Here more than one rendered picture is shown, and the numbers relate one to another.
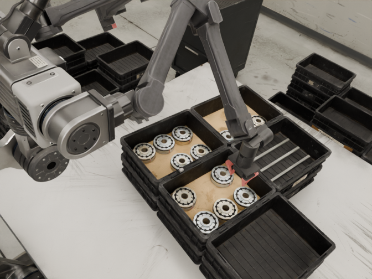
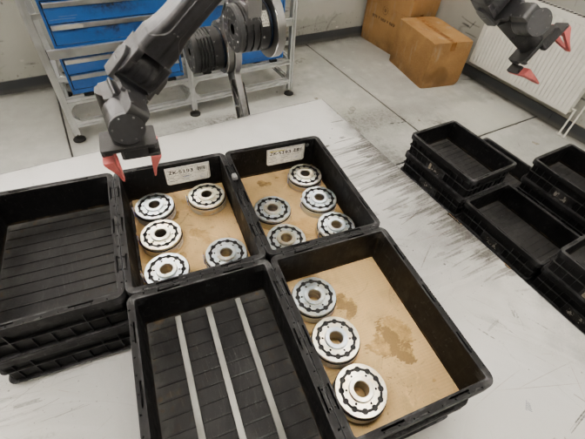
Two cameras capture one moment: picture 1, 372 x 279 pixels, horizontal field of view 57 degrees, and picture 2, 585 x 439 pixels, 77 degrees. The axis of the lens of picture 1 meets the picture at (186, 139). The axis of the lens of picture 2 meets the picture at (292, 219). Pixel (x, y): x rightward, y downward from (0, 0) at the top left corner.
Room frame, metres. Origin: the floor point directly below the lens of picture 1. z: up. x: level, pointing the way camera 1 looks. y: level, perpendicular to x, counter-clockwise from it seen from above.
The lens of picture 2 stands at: (1.32, -0.65, 1.59)
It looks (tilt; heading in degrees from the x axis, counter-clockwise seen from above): 47 degrees down; 109
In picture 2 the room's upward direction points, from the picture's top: 5 degrees clockwise
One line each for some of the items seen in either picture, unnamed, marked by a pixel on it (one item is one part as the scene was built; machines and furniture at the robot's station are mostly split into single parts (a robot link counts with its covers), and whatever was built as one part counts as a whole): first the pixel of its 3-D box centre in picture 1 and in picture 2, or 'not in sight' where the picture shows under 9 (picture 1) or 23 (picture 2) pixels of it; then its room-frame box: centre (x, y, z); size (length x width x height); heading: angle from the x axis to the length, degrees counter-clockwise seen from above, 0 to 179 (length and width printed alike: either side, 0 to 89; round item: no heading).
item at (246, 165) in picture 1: (244, 159); (124, 129); (0.81, -0.21, 1.18); 0.10 x 0.07 x 0.07; 44
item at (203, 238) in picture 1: (217, 189); (184, 213); (0.86, -0.16, 0.92); 0.40 x 0.30 x 0.02; 135
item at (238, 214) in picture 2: (215, 196); (187, 227); (0.86, -0.16, 0.87); 0.40 x 0.30 x 0.11; 135
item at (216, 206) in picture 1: (225, 208); (160, 234); (0.81, -0.21, 0.86); 0.10 x 0.10 x 0.01
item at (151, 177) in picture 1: (174, 143); (296, 188); (1.08, 0.05, 0.92); 0.40 x 0.30 x 0.02; 135
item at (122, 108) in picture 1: (112, 110); not in sight; (0.65, 0.20, 1.45); 0.09 x 0.08 x 0.12; 52
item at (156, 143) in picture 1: (164, 141); (319, 199); (1.13, 0.10, 0.86); 0.10 x 0.10 x 0.01
